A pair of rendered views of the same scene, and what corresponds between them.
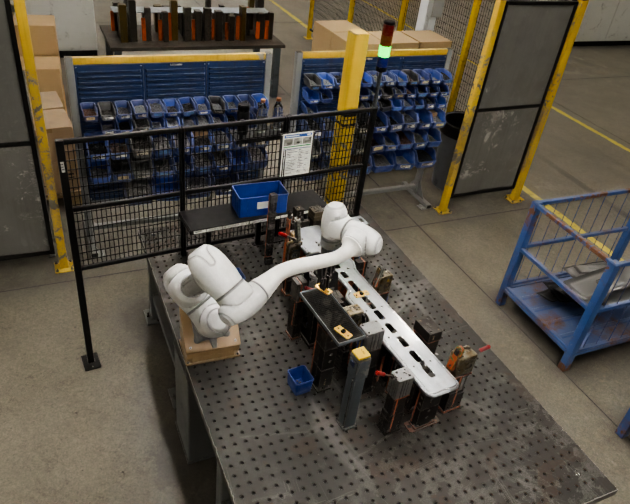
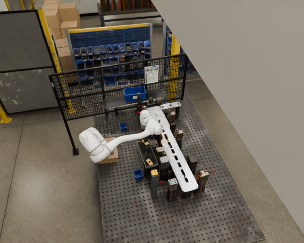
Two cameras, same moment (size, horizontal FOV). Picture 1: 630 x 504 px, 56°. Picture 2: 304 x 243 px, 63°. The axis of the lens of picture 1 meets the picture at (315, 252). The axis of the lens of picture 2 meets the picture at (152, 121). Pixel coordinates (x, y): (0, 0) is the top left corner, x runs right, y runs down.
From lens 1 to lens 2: 0.83 m
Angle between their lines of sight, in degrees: 15
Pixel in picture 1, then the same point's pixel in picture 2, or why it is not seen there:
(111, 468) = (76, 195)
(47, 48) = (72, 17)
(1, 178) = (44, 79)
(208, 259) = (85, 137)
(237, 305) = (96, 155)
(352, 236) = (148, 127)
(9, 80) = (41, 43)
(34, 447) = (51, 184)
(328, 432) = (145, 198)
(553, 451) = (241, 217)
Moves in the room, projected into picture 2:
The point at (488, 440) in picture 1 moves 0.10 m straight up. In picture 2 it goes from (212, 209) to (214, 204)
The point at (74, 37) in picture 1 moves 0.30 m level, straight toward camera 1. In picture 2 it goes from (89, 7) to (89, 10)
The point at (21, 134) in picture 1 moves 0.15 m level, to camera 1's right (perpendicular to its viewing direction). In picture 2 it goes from (49, 63) to (57, 64)
